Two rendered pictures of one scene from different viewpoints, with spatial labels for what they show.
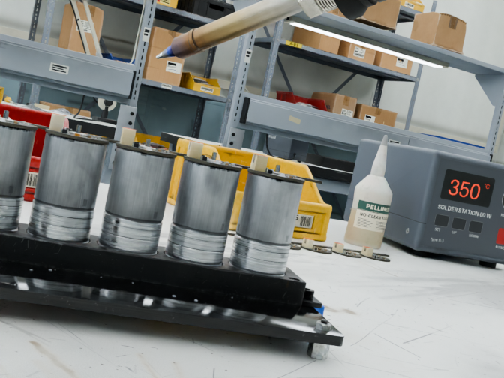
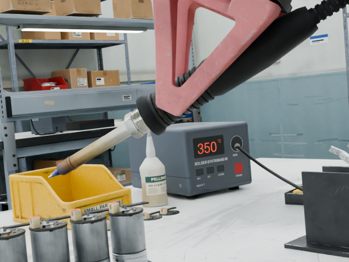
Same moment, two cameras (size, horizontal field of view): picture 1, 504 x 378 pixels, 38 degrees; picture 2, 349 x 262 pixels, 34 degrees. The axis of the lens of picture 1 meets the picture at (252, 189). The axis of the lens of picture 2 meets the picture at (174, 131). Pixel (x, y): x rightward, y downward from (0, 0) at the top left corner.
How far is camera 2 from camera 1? 0.12 m
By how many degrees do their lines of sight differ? 15
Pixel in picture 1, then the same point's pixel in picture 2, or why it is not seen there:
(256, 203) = (121, 233)
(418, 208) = (183, 169)
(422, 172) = (178, 145)
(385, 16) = (91, 7)
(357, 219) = (147, 190)
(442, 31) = (135, 6)
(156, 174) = (61, 239)
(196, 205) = (89, 248)
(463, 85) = not seen: hidden behind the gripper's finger
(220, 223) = (105, 252)
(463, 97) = not seen: hidden behind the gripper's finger
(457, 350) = not seen: outside the picture
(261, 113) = (22, 105)
